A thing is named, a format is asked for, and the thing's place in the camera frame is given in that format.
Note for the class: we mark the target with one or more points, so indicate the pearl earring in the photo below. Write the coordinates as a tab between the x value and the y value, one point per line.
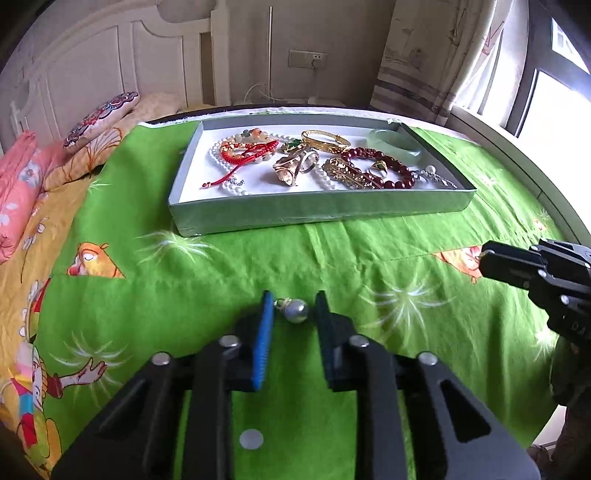
295	311

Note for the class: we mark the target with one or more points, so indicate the patterned pillow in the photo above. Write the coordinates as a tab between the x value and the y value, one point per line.
101	117

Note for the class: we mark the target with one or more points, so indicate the white bed headboard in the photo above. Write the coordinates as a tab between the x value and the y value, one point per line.
92	60

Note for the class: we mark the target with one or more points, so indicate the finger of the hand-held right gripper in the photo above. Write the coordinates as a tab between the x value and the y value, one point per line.
512	250
503	270

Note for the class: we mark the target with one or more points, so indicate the person's right hand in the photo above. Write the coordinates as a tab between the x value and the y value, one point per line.
570	369

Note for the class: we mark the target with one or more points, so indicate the printed striped curtain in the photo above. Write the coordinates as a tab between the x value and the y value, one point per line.
415	69

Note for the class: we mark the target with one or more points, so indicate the gold bangle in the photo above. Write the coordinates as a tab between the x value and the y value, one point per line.
325	141

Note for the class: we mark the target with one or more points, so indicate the cream floral quilt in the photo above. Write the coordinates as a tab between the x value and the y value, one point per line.
154	108

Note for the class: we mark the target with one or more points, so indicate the grey jewelry box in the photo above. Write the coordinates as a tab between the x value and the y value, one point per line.
323	210

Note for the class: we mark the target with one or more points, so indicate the pale green jade bangle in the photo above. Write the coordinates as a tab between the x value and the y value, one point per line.
376	137

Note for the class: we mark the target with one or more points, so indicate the yellow cartoon bed sheet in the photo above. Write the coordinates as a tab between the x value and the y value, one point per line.
51	240

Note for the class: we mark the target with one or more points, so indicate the wall socket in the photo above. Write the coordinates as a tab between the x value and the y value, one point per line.
300	58

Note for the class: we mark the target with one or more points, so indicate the pink pillow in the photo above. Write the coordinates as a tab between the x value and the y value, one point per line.
18	184

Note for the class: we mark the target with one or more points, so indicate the green cartoon printed cloth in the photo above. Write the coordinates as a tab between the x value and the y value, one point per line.
184	300

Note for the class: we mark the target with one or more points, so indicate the silver pearl brooch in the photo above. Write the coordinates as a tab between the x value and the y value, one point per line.
431	174

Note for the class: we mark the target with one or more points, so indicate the white slim lamp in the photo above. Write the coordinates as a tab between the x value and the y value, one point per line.
270	55

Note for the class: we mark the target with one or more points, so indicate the small white round bead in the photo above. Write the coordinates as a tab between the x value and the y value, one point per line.
251	439

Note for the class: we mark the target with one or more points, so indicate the person's right forearm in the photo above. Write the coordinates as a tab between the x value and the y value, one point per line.
577	434

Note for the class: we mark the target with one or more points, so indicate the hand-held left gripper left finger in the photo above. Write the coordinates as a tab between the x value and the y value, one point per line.
263	341

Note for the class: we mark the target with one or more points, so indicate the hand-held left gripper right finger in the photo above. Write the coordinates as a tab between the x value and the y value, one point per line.
323	346

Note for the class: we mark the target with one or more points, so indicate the green stone pendant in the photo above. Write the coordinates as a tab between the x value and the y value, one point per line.
292	146

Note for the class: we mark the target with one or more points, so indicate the window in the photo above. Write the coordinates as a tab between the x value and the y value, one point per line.
554	101

